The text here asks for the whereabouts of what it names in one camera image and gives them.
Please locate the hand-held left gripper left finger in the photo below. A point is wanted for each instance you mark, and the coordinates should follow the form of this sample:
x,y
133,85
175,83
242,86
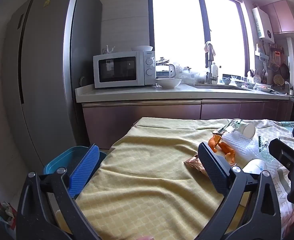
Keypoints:
x,y
85,165

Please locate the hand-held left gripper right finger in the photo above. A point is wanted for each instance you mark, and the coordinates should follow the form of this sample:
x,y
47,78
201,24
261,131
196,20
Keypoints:
x,y
211,165

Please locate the white dotted paper towel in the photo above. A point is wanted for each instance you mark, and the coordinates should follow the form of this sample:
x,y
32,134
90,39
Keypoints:
x,y
281,140

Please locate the copper foil wrapper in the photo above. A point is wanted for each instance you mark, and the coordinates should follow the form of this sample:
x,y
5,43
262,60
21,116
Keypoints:
x,y
194,163

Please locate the clear plastic wrapper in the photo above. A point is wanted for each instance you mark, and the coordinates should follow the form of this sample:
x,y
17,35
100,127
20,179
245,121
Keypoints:
x,y
263,150
233,125

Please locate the blue plastic bin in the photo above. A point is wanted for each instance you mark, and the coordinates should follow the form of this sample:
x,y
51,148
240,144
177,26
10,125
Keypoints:
x,y
62,157

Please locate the white paper cup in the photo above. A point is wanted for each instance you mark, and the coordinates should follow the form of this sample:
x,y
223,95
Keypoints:
x,y
255,166
248,130

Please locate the white ribbed paper towel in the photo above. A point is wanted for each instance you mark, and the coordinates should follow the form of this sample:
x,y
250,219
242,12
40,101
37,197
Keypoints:
x,y
239,145

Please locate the person's left hand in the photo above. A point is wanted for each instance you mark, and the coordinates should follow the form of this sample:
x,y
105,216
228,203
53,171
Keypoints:
x,y
145,238

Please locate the white grey printed cloth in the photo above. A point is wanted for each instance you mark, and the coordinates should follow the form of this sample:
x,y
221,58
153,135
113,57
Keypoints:
x,y
281,130

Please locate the round yellow trivet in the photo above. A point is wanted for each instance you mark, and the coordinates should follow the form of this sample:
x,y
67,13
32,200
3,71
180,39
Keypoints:
x,y
278,80

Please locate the hanging frying pan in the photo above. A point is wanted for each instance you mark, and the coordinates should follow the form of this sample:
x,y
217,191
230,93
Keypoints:
x,y
284,72

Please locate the yellow checkered cloth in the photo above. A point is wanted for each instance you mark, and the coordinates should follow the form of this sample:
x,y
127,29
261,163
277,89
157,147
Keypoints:
x,y
149,180

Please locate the kitchen counter cabinet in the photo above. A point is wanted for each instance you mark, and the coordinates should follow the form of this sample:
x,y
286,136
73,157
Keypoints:
x,y
137,115

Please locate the utensil holder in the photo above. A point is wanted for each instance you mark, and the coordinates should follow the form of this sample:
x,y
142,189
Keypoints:
x,y
255,77

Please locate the orange grater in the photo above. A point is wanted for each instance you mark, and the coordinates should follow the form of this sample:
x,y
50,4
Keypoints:
x,y
277,57

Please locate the metal kitchen faucet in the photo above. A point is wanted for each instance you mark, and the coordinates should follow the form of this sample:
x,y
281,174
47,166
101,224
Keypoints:
x,y
209,77

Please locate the grey refrigerator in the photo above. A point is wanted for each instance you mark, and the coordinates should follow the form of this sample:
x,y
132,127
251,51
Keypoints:
x,y
49,80

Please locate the white bowl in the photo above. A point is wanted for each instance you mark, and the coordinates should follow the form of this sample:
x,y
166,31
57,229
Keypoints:
x,y
142,48
168,83

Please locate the white soap bottle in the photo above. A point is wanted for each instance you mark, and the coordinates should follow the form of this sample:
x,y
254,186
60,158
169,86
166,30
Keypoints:
x,y
214,70

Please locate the red bag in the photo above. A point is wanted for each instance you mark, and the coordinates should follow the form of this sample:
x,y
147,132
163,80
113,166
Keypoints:
x,y
2,212

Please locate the white microwave oven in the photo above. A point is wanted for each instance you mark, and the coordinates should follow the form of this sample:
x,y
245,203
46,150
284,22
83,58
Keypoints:
x,y
117,70

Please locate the electric kettle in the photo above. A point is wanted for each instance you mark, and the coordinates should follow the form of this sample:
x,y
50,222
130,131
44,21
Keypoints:
x,y
165,71

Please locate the white water heater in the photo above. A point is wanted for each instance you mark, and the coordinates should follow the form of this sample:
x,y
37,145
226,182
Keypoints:
x,y
263,25

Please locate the hanging rag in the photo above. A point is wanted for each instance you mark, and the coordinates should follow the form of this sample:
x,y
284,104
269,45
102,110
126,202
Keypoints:
x,y
209,48

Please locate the dark framed window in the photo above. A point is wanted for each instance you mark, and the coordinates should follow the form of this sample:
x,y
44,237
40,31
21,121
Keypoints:
x,y
176,25

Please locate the white wall shelf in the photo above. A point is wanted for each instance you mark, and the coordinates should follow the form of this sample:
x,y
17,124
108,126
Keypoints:
x,y
261,55

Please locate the pink wall cabinet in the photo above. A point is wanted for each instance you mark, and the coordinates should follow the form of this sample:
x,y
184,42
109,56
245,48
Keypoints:
x,y
283,17

